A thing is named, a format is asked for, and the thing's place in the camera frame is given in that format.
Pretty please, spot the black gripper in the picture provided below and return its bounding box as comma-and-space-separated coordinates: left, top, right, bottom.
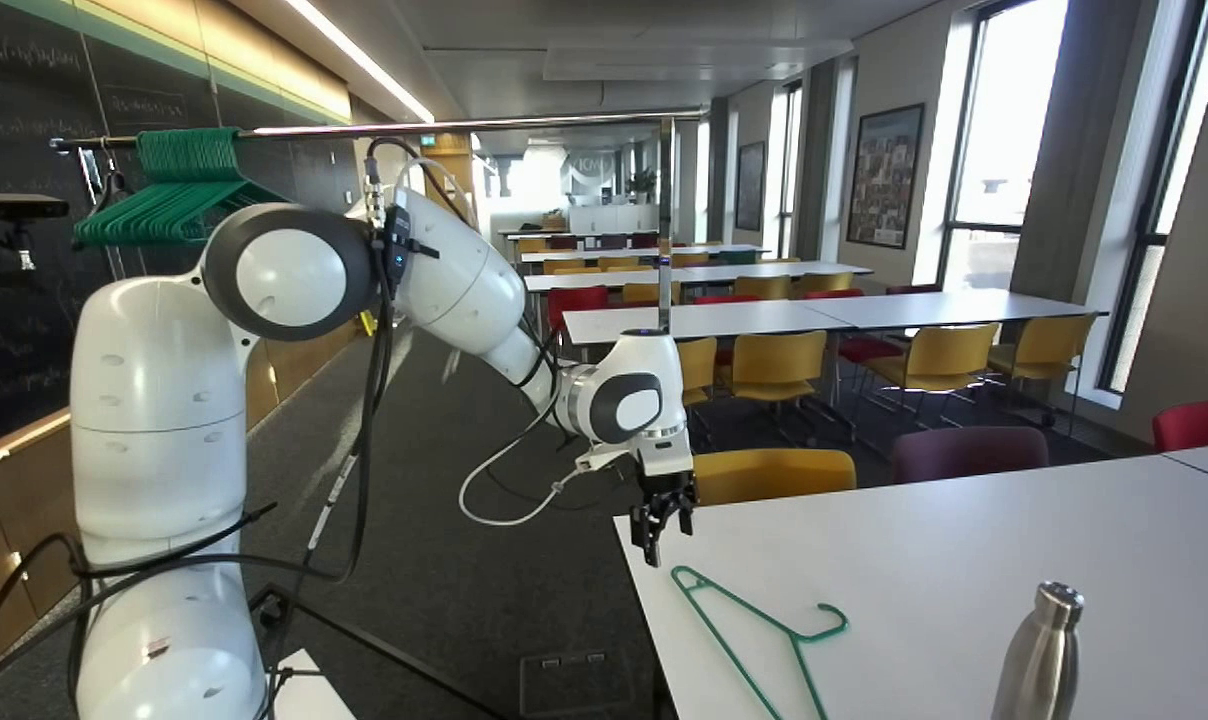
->
628, 466, 702, 566

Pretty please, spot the green wire coat hanger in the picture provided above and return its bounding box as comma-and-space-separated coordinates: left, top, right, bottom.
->
667, 562, 858, 720

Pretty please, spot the red chair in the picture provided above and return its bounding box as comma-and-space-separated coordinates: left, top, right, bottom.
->
546, 285, 615, 342
838, 331, 910, 368
1148, 394, 1208, 455

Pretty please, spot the long white table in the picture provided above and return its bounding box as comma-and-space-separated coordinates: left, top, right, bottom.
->
522, 261, 878, 297
517, 238, 769, 269
561, 287, 1111, 455

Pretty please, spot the metal clothes rack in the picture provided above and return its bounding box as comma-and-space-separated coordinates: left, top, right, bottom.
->
48, 107, 714, 515

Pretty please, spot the white work table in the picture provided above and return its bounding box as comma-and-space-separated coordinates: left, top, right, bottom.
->
612, 450, 1208, 720

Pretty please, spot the purple chair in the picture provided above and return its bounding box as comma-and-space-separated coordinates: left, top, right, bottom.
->
889, 424, 1052, 488

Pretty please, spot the tall glass window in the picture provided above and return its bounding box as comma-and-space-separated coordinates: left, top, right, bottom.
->
914, 0, 1077, 297
759, 79, 814, 263
1096, 0, 1208, 400

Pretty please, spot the white robot stand top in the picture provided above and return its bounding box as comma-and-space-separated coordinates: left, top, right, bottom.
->
263, 649, 356, 720

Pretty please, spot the stainless steel water bottle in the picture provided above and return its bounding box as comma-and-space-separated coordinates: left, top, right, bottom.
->
990, 578, 1091, 720

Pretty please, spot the wooden door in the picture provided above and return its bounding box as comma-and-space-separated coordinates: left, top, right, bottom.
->
422, 130, 486, 214

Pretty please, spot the ceiling light strip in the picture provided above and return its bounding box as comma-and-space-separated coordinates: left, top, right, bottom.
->
286, 0, 439, 129

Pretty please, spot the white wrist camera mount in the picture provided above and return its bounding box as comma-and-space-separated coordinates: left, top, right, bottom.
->
575, 435, 639, 478

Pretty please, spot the white looping cable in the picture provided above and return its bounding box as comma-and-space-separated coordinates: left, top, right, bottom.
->
456, 402, 598, 533

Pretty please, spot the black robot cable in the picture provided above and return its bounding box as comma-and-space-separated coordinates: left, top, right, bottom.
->
0, 130, 429, 720

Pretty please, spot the large framed wall picture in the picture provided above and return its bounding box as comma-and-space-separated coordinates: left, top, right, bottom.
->
844, 100, 930, 256

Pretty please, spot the black chalkboard wall panel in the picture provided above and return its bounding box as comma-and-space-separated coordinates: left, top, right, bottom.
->
0, 0, 377, 450

